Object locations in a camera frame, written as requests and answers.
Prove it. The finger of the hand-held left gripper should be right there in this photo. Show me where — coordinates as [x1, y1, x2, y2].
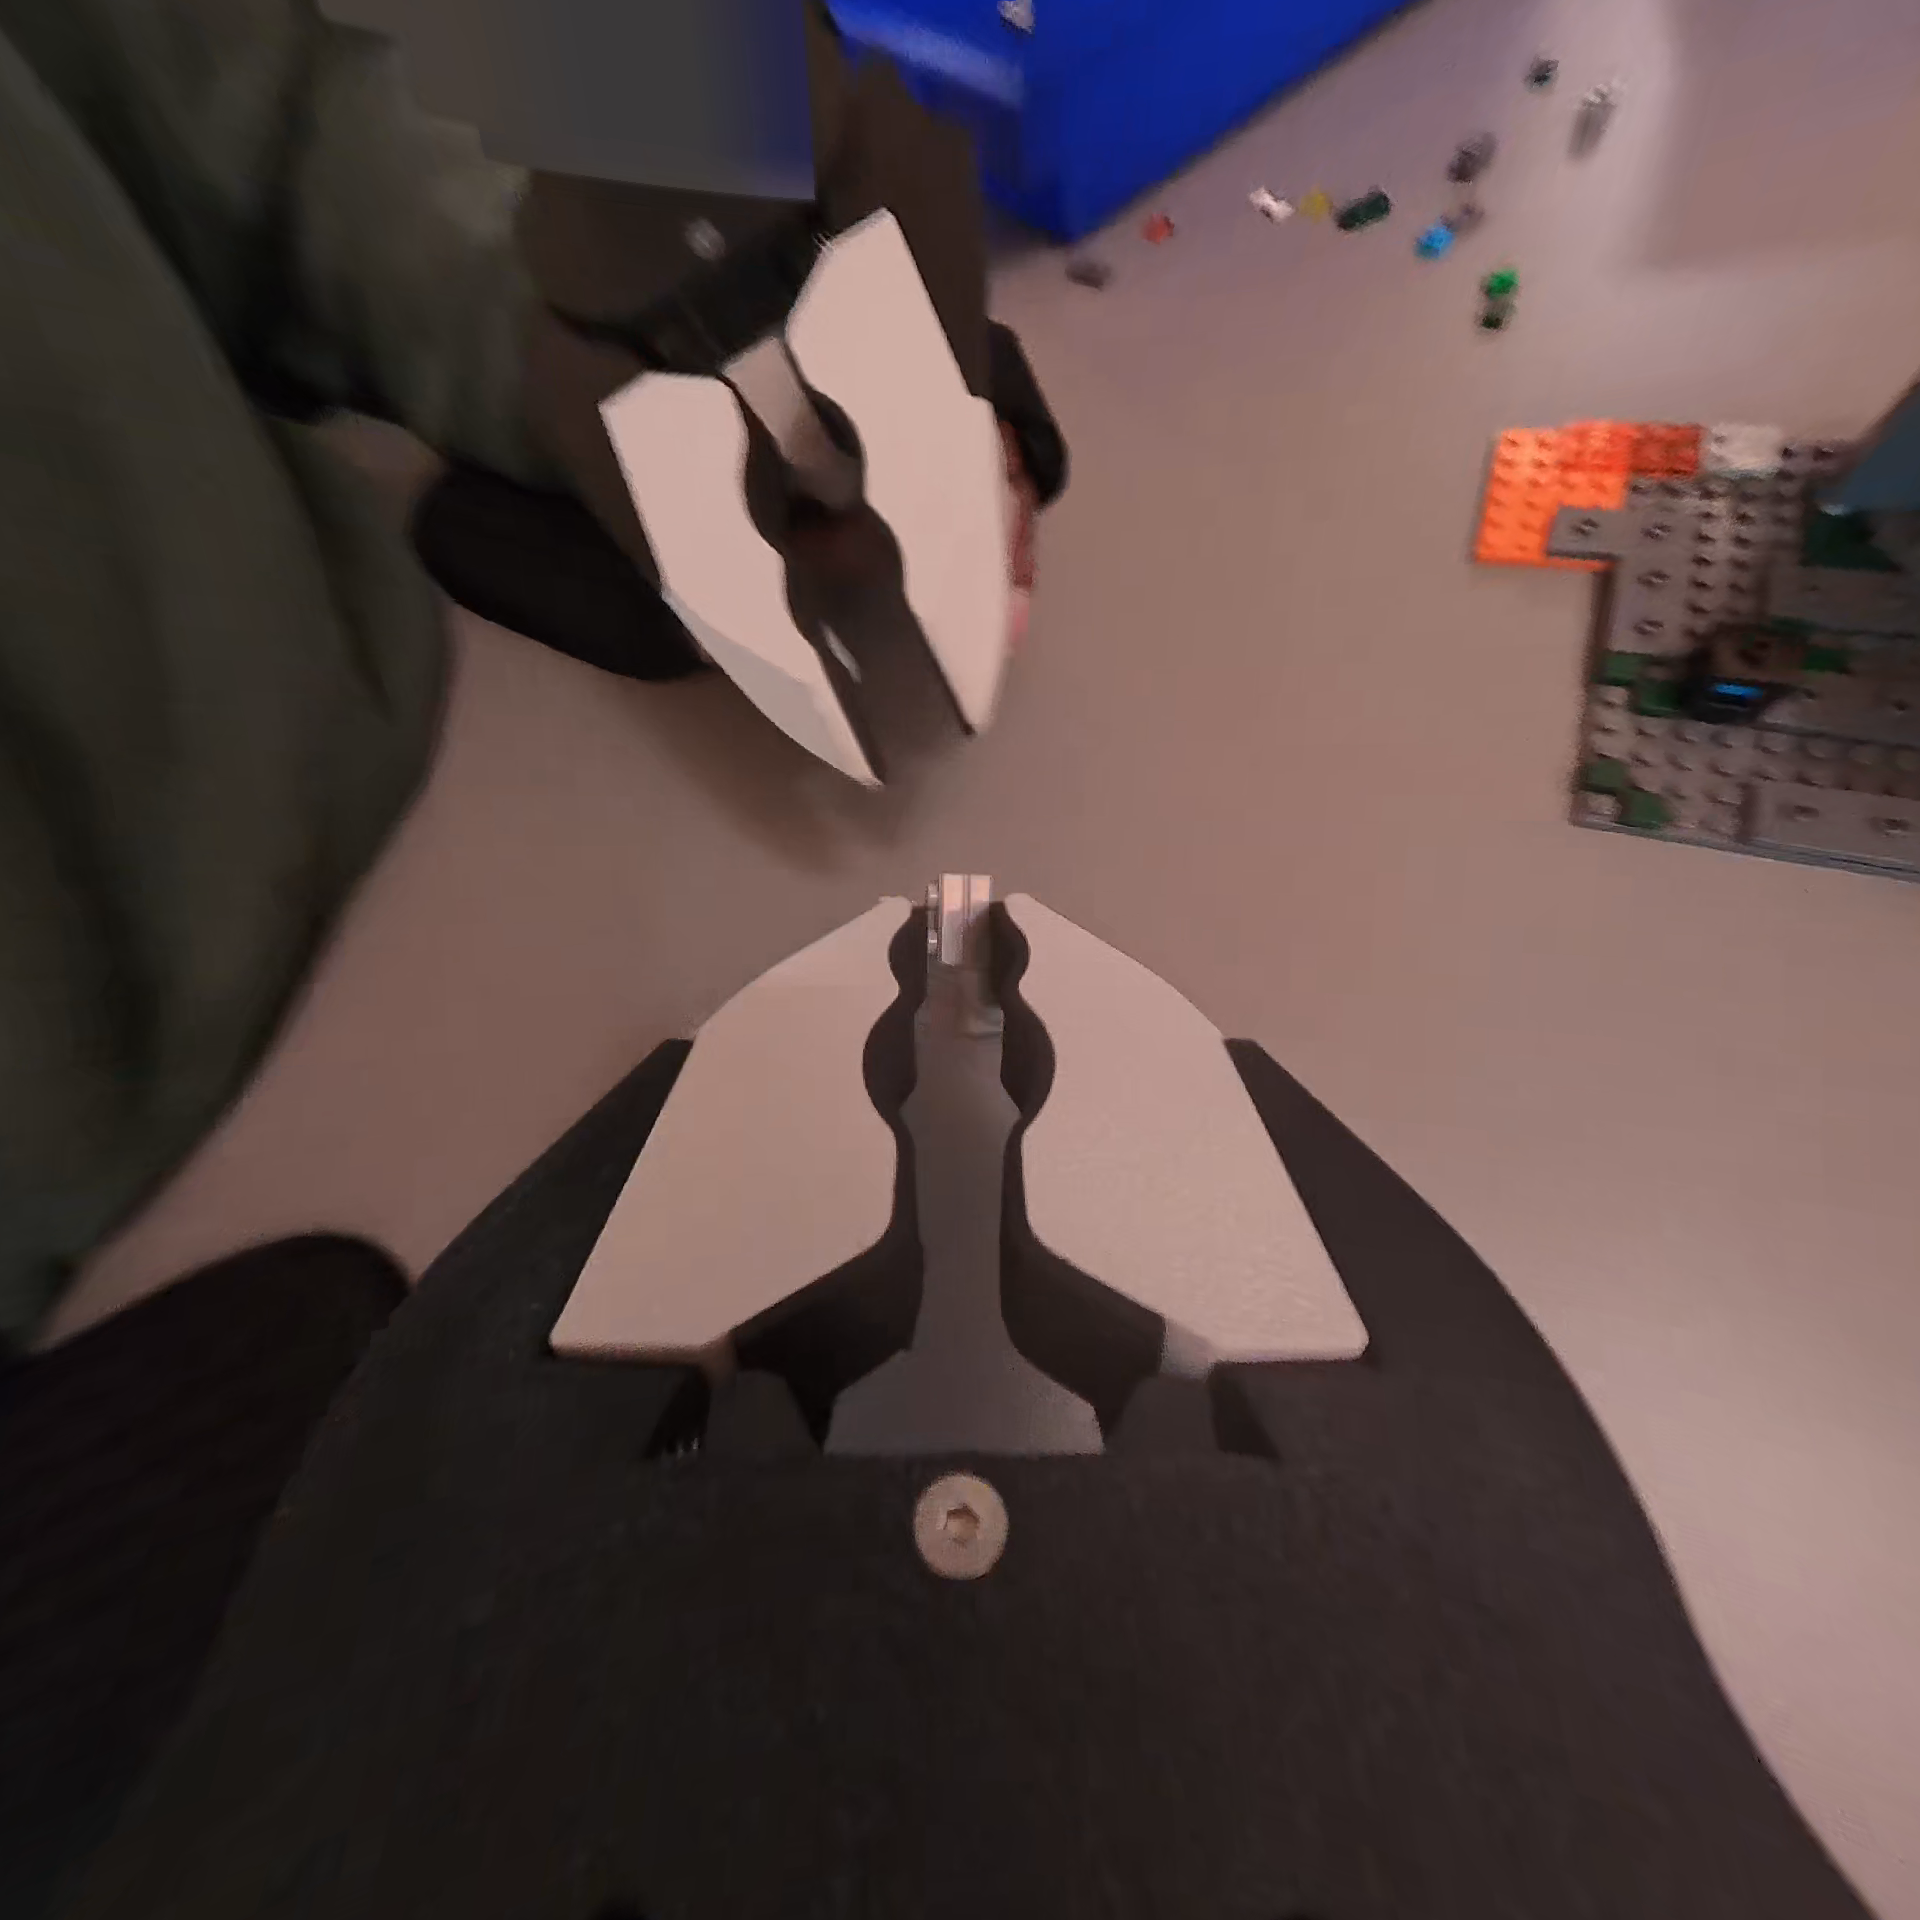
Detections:
[593, 377, 888, 794]
[786, 209, 1027, 736]

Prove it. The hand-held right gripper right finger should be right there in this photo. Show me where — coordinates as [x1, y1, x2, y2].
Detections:
[1001, 892, 1373, 1366]

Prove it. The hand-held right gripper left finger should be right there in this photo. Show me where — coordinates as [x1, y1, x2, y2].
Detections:
[550, 892, 918, 1366]

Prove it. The light grey toy brick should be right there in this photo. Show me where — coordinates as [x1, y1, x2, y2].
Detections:
[918, 877, 1004, 1042]

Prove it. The person's left forearm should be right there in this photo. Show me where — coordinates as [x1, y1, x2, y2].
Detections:
[0, 0, 533, 1346]

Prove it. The person's left hand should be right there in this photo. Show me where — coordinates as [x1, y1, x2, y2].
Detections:
[1001, 439, 1053, 669]

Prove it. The blue plastic bin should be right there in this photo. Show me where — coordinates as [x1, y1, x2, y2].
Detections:
[826, 0, 1425, 243]

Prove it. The scatter of small toy pieces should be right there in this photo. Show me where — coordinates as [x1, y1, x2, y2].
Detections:
[1062, 54, 1621, 336]

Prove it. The toy brick cave model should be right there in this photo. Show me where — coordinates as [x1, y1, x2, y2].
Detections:
[1470, 377, 1920, 883]

